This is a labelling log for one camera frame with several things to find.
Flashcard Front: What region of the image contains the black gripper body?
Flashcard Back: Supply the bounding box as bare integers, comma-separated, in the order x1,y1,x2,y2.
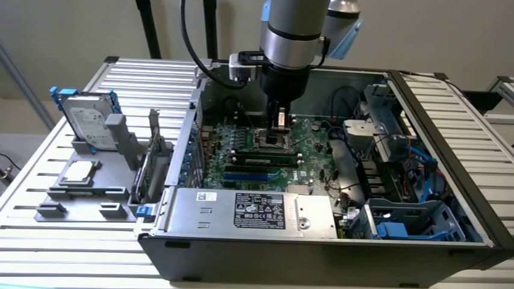
259,64,312,102

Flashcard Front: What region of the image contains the installed RAM stick with label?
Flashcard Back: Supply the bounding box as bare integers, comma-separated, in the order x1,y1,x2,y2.
234,149,302,167

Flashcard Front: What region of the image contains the blue expansion slot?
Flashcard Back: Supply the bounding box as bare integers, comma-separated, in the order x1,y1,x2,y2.
223,171,271,183

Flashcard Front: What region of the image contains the CPU socket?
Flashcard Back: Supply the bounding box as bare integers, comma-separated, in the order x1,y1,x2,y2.
251,127,292,149

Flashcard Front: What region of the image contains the green motherboard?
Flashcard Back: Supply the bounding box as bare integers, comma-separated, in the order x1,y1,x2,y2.
199,114,365,207

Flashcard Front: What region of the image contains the metal disk bay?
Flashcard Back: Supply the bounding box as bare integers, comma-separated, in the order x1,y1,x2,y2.
344,83,417,162

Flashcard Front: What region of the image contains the black stand pole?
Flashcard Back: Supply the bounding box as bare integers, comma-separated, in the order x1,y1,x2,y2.
135,0,163,60
202,0,221,61

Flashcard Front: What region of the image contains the silver power supply unit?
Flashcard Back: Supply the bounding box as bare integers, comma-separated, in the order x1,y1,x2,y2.
163,187,340,240

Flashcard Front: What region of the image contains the graphics card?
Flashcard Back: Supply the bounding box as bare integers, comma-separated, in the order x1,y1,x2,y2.
130,108,167,204

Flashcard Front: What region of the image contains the blue plastic drive cage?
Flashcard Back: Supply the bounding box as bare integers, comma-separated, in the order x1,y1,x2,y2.
348,197,470,242

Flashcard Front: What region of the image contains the black open PC case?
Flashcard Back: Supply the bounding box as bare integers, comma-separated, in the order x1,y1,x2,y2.
135,61,514,283

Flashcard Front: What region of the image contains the black box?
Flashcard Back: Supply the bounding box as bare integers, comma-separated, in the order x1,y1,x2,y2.
461,89,501,116

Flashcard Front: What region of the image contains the grey parts rack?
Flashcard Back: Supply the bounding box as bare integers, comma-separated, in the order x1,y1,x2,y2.
35,113,178,224

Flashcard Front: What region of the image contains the silver CPU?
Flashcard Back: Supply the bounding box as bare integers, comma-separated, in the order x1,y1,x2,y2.
66,160,102,183

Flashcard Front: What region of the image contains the aluminium side table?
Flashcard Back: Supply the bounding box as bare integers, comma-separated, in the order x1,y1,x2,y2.
484,75,514,125

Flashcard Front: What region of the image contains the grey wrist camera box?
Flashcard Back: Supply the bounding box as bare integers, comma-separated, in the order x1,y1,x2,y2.
229,52,267,82

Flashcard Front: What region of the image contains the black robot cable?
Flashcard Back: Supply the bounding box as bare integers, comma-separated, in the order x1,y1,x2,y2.
179,0,247,89

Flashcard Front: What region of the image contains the blue SATA wire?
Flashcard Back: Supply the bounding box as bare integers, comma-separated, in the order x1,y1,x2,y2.
405,143,440,203

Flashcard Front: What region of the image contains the hard disk with blue bracket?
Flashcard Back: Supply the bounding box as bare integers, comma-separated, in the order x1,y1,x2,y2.
50,86,122,154

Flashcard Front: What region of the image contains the aluminium frame post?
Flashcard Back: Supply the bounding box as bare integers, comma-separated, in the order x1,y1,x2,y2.
0,44,57,131

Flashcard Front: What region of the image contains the thin black wire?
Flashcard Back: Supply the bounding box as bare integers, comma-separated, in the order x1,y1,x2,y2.
0,152,23,182

